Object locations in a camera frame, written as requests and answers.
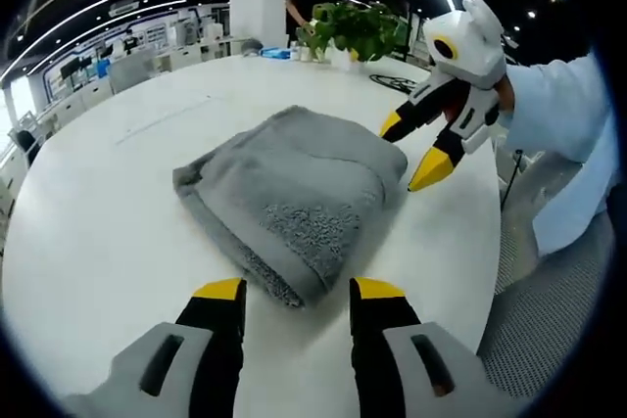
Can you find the green potted plant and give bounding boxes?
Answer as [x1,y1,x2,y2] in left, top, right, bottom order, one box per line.
[296,0,412,65]

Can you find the coiled black cable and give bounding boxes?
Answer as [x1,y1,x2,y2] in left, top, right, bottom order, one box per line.
[367,72,427,96]

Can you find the black-backed office chair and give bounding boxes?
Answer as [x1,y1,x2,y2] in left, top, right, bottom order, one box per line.
[9,128,43,167]

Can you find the grey towel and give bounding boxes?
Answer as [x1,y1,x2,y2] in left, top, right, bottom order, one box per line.
[170,104,410,309]

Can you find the person's right hand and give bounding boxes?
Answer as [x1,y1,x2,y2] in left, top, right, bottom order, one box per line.
[491,75,518,115]

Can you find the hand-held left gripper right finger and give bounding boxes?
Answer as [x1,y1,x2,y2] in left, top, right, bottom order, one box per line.
[348,275,518,418]

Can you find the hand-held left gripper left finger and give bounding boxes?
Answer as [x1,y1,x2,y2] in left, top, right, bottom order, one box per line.
[61,276,248,418]

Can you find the thin black cable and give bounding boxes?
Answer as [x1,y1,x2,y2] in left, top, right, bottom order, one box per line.
[499,147,524,204]

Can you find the white low cabinets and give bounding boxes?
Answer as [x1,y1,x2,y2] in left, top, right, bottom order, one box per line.
[41,77,114,133]

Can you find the white table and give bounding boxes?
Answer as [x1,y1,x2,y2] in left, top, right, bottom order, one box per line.
[2,53,504,418]

